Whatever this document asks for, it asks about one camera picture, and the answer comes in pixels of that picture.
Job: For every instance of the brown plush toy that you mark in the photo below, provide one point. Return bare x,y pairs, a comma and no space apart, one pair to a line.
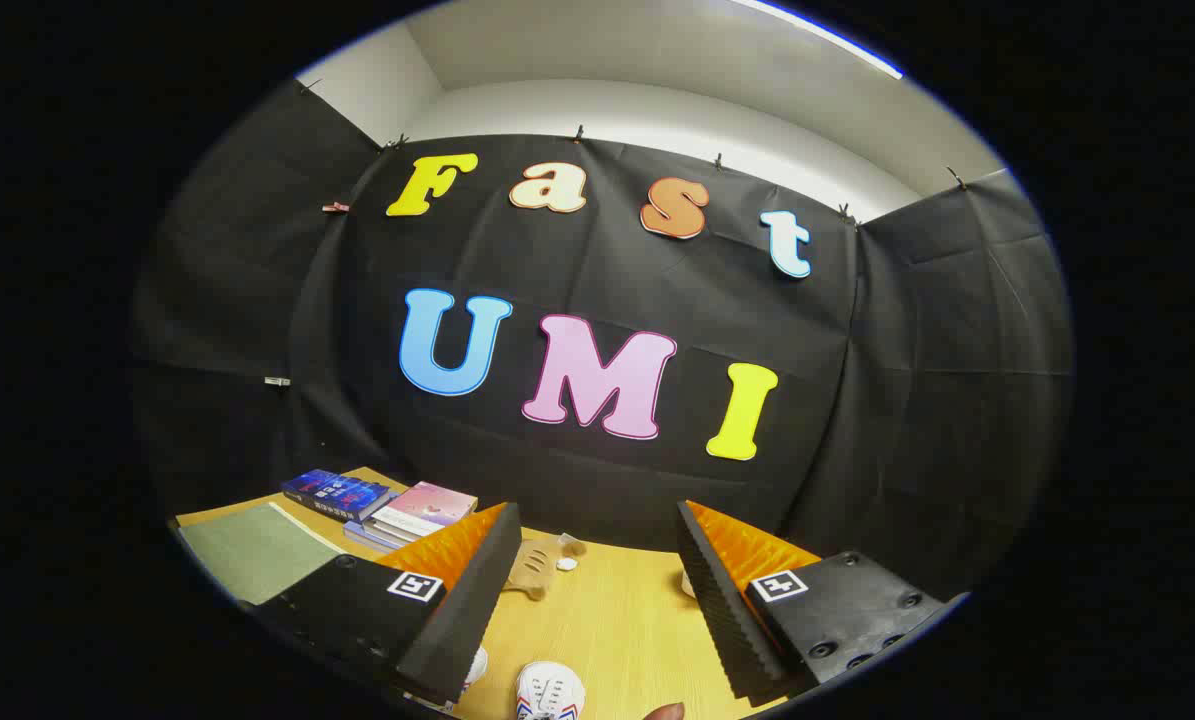
532,572

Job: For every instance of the white plush toy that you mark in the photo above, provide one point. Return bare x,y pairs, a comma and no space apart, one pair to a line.
687,585

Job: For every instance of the pink cover book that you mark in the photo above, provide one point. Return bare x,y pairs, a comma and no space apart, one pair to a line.
427,505

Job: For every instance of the dark blue book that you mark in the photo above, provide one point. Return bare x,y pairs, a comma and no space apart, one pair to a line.
342,493

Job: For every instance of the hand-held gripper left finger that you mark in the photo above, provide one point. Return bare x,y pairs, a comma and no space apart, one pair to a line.
457,620

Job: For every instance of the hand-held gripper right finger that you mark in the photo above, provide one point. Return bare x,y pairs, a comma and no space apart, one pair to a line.
722,610

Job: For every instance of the light blue book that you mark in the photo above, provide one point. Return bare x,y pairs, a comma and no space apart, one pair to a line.
362,537

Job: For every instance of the white canvas shoe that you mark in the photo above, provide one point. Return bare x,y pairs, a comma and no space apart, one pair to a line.
550,690
475,668

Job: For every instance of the green fabric storage box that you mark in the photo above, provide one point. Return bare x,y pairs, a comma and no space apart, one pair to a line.
257,550

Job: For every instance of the white book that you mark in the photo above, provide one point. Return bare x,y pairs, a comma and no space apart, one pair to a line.
385,532

